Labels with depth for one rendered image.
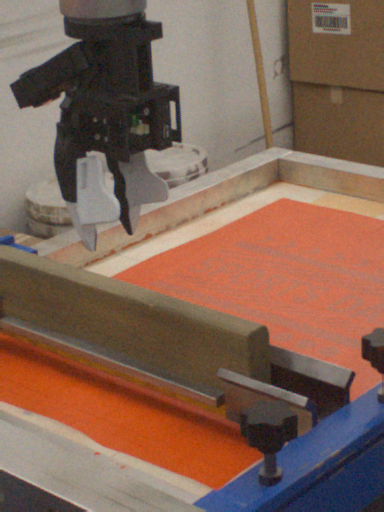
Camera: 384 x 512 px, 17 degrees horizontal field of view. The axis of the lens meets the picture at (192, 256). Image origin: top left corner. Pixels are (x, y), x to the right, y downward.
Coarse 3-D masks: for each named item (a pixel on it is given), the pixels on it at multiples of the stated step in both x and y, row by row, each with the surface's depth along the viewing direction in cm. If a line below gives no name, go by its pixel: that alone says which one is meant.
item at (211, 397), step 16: (0, 320) 133; (16, 320) 132; (32, 336) 130; (48, 336) 128; (64, 336) 128; (80, 352) 125; (96, 352) 124; (112, 352) 124; (112, 368) 122; (128, 368) 121; (144, 368) 120; (160, 384) 118; (176, 384) 117; (192, 384) 116; (208, 400) 114; (224, 400) 115
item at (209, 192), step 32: (256, 160) 179; (288, 160) 178; (320, 160) 177; (192, 192) 168; (224, 192) 172; (352, 192) 172; (96, 224) 159; (160, 224) 164; (64, 256) 153; (96, 256) 157; (0, 416) 114; (160, 480) 103
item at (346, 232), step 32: (256, 224) 165; (288, 224) 165; (320, 224) 164; (352, 224) 163; (160, 256) 157; (192, 256) 156; (0, 352) 135; (32, 352) 134; (0, 384) 128; (32, 384) 127; (64, 384) 127; (96, 384) 126
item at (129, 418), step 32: (128, 384) 126; (352, 384) 123; (64, 416) 121; (96, 416) 120; (128, 416) 120; (160, 416) 120; (192, 416) 119; (128, 448) 114; (160, 448) 114; (192, 448) 114; (224, 448) 113; (256, 448) 113; (224, 480) 109
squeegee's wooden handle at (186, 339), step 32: (0, 256) 132; (32, 256) 131; (0, 288) 133; (32, 288) 129; (64, 288) 126; (96, 288) 123; (128, 288) 121; (32, 320) 131; (64, 320) 127; (96, 320) 124; (128, 320) 121; (160, 320) 117; (192, 320) 115; (224, 320) 113; (128, 352) 122; (160, 352) 119; (192, 352) 116; (224, 352) 113; (256, 352) 112
